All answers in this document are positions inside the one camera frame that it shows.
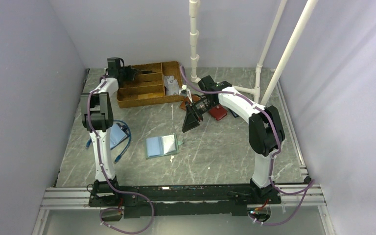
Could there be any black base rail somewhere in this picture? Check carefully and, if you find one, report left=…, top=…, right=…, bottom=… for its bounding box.
left=88, top=183, right=282, bottom=218

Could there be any dark blue card holder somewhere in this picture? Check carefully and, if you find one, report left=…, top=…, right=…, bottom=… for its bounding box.
left=229, top=109, right=239, bottom=118

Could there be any green card holder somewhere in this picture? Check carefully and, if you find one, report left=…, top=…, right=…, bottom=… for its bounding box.
left=145, top=133, right=184, bottom=159

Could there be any woven wicker tray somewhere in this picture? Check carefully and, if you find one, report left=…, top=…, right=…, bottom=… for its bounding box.
left=117, top=61, right=184, bottom=108

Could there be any light blue card holder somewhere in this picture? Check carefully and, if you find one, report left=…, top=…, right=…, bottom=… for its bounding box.
left=110, top=123, right=129, bottom=149

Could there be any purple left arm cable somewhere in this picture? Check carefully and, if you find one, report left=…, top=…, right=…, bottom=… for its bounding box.
left=87, top=76, right=155, bottom=235

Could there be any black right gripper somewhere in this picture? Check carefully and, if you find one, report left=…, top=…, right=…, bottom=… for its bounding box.
left=182, top=97, right=218, bottom=133

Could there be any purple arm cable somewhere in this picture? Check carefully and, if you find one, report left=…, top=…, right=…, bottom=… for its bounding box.
left=179, top=65, right=315, bottom=227
left=87, top=76, right=155, bottom=235

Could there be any red leather card holder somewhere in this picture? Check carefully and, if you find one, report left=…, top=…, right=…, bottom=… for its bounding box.
left=208, top=104, right=228, bottom=121

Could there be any brown leather card holder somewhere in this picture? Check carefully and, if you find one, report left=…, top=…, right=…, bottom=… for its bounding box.
left=179, top=97, right=191, bottom=111

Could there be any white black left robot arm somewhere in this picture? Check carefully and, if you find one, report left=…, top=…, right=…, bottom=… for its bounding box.
left=80, top=57, right=139, bottom=206

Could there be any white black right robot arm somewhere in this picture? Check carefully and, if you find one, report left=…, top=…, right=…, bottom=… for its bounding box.
left=182, top=76, right=285, bottom=203

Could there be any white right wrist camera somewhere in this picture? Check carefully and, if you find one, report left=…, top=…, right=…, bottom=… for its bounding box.
left=179, top=84, right=191, bottom=97

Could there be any white pvc pipe frame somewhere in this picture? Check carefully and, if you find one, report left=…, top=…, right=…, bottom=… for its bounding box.
left=188, top=0, right=319, bottom=106

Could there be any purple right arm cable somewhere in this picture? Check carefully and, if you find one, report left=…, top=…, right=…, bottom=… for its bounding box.
left=179, top=65, right=315, bottom=227

